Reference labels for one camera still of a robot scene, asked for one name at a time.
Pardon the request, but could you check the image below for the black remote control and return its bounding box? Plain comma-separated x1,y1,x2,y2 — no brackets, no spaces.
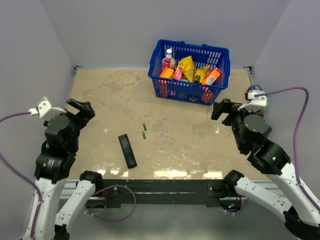
118,134,137,169

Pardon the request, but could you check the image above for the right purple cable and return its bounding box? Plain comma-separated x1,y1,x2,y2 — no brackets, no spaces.
254,86,320,213

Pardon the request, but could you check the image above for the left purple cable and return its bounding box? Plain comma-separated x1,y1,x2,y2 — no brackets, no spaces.
0,111,45,238

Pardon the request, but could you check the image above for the black base frame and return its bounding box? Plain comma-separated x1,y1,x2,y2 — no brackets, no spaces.
89,179,237,208

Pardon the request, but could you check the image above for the orange carton box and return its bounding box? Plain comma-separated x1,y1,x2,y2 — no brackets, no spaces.
202,67,222,85

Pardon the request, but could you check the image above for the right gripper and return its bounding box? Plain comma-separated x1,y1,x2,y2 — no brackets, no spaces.
210,97,258,151

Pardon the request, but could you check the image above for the white pump bottle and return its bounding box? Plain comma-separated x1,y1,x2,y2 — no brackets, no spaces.
161,47,176,70

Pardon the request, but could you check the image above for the purple cable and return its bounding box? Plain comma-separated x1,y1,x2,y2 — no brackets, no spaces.
0,111,45,238
254,86,320,213

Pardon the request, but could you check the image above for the orange pink box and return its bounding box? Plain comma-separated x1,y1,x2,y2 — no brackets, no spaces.
159,67,175,79

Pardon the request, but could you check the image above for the blue green sponge pack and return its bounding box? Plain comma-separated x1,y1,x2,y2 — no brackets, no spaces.
245,84,270,105

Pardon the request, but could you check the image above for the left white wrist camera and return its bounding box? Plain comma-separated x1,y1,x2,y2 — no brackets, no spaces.
28,96,67,121

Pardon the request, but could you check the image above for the blue plastic basket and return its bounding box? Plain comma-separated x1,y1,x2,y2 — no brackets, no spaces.
148,39,231,106

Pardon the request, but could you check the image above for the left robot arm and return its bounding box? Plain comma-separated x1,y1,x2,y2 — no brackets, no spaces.
22,97,104,240

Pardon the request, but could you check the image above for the yellow snack bag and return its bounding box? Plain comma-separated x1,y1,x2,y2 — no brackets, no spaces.
179,55,195,83

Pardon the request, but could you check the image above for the yellow green bag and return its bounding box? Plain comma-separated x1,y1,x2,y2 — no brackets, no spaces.
194,65,210,83

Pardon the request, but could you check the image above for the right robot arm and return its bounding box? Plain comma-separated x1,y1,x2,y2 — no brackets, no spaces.
211,98,320,240

